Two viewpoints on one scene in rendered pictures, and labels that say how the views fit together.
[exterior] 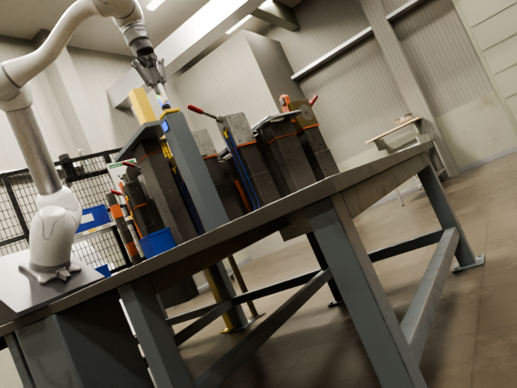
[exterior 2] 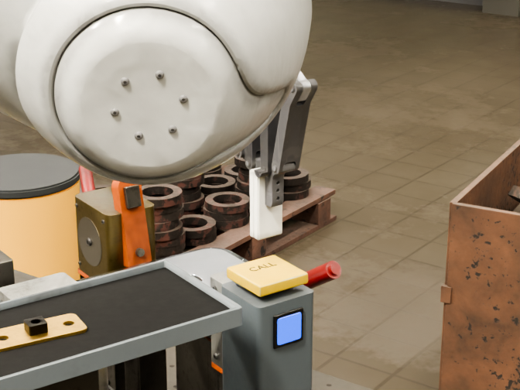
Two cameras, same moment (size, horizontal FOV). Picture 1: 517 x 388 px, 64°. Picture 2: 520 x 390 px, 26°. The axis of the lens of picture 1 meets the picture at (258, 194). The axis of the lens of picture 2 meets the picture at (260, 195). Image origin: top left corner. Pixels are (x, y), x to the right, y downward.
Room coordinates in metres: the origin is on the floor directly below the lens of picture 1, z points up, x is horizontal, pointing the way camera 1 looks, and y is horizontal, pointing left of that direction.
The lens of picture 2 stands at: (1.39, 1.21, 1.61)
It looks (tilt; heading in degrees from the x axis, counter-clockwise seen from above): 20 degrees down; 275
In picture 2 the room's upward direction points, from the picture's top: straight up
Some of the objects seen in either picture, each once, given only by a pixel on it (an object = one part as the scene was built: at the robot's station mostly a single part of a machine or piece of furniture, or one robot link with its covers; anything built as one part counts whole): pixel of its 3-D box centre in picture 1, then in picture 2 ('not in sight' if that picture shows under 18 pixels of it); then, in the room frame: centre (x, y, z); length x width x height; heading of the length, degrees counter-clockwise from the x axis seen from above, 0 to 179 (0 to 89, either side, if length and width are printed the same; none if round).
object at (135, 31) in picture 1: (137, 37); not in sight; (1.47, 0.18, 1.46); 0.09 x 0.09 x 0.06
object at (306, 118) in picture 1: (313, 143); (114, 311); (1.73, -0.30, 0.88); 0.14 x 0.09 x 0.36; 130
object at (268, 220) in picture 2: (161, 94); (268, 203); (1.47, 0.18, 1.23); 0.03 x 0.01 x 0.07; 40
